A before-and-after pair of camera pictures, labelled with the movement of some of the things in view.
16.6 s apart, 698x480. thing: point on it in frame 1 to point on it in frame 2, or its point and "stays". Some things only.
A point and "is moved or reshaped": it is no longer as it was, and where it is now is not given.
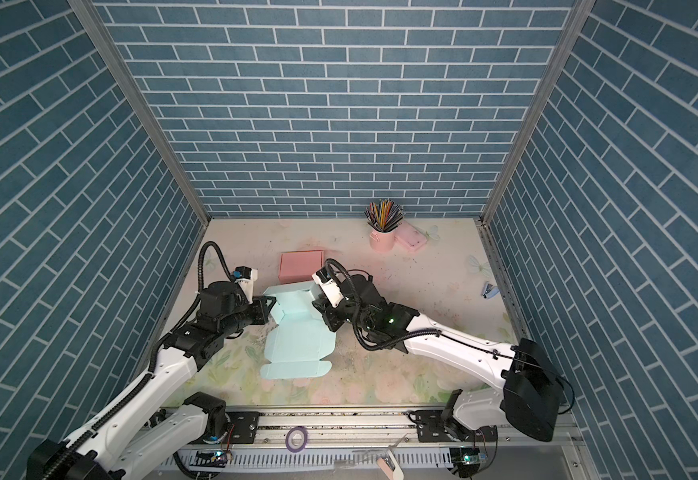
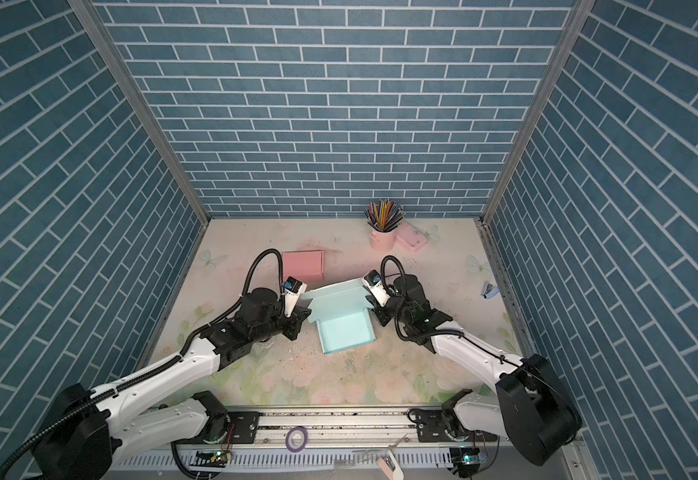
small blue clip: [489, 290] stays
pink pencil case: [409, 236] stays
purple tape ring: [305, 442] stays
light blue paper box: [299, 340] is moved or reshaped
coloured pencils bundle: [384, 216] stays
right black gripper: [328, 314] to [380, 315]
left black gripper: [262, 310] to [296, 320]
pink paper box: [299, 266] stays
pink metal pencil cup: [382, 241] stays
